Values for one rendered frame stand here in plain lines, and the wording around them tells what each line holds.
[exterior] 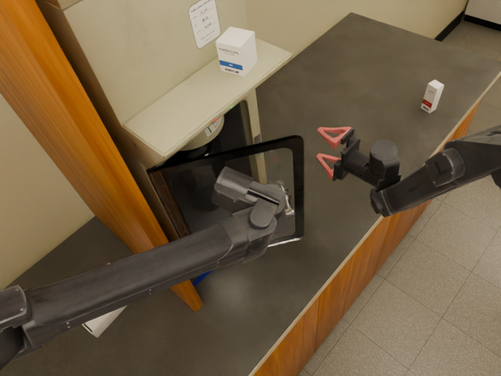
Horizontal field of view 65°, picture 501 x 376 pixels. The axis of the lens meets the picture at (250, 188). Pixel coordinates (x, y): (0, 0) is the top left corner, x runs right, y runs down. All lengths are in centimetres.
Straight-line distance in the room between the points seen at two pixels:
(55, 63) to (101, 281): 27
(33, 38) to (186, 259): 33
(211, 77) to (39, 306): 46
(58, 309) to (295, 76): 133
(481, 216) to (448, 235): 23
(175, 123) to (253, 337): 60
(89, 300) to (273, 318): 61
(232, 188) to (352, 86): 101
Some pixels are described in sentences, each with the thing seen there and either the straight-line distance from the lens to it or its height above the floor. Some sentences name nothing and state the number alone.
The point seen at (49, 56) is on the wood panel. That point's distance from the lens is 51.
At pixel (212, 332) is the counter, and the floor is 94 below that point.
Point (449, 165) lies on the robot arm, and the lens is 56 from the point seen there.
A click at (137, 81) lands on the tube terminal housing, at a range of 69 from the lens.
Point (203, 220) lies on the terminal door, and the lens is 93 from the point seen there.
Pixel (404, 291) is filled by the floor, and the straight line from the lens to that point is 217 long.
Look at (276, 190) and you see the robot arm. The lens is 68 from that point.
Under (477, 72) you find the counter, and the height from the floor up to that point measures 94.
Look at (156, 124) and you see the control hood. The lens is 68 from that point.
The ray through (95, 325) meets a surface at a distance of 114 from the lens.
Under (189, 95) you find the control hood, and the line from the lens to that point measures 72.
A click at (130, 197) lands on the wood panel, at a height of 146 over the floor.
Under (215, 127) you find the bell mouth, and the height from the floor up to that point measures 133.
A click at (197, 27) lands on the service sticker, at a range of 74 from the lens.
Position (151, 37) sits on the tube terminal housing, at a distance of 68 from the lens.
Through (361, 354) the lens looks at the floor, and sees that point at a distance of 203.
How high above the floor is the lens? 195
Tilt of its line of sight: 52 degrees down
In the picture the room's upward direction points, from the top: 10 degrees counter-clockwise
